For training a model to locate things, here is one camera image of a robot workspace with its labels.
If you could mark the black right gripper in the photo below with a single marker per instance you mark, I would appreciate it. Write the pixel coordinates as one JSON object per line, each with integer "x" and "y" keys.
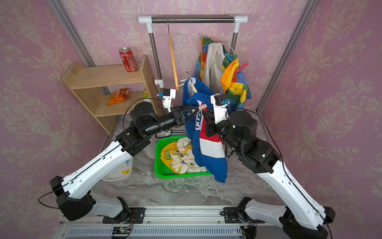
{"x": 212, "y": 124}

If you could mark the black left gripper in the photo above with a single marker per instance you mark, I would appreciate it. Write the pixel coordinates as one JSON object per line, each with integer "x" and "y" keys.
{"x": 178, "y": 116}

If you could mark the pink clothespin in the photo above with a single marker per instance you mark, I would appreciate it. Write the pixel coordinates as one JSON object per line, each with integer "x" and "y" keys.
{"x": 202, "y": 107}

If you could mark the wooden clothes hanger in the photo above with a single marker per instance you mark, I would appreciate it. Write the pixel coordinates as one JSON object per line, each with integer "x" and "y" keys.
{"x": 176, "y": 80}
{"x": 192, "y": 83}

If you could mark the yellow white dinosaur jacket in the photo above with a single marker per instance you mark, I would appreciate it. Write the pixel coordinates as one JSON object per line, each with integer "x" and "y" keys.
{"x": 178, "y": 157}

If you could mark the yellow clothespin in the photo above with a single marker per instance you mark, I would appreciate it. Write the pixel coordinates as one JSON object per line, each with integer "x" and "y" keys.
{"x": 126, "y": 172}

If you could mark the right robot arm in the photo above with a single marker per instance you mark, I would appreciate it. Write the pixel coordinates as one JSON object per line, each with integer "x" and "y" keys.
{"x": 301, "y": 217}

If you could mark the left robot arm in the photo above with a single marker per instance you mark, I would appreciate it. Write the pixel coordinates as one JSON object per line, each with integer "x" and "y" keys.
{"x": 74, "y": 196}

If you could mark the green white drink carton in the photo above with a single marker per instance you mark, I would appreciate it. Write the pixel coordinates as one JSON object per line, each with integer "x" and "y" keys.
{"x": 146, "y": 95}

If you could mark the rainbow striped jacket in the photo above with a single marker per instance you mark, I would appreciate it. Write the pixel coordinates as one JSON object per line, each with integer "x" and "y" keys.
{"x": 216, "y": 69}

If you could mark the red clothespin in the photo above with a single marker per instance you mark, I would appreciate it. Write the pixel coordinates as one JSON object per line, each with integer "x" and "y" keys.
{"x": 241, "y": 67}

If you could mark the green plastic basket tray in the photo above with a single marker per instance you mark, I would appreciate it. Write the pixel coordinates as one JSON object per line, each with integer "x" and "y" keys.
{"x": 163, "y": 171}

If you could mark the orange snack bag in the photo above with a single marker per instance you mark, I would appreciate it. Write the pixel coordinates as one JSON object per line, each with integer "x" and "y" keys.
{"x": 118, "y": 96}

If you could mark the red soda can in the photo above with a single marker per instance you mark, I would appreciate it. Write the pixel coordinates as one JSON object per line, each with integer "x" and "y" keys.
{"x": 128, "y": 59}

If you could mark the wooden two-tier shelf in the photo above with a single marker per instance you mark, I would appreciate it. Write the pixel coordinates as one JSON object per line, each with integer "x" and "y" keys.
{"x": 86, "y": 83}

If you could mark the white plastic bin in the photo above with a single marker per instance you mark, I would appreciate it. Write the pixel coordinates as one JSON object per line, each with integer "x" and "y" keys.
{"x": 116, "y": 174}

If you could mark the steel clothes rack white joints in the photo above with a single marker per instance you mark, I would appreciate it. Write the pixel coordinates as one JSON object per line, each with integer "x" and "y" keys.
{"x": 149, "y": 21}

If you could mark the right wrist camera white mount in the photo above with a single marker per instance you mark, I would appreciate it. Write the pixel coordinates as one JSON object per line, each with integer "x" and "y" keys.
{"x": 220, "y": 103}

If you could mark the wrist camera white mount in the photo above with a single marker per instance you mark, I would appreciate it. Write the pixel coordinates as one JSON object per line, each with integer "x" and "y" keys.
{"x": 220, "y": 103}
{"x": 167, "y": 96}

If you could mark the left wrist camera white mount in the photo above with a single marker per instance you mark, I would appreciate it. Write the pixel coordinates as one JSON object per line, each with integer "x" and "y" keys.
{"x": 167, "y": 96}

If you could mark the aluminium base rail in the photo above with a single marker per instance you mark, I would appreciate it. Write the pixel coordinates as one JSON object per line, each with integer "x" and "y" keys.
{"x": 178, "y": 222}

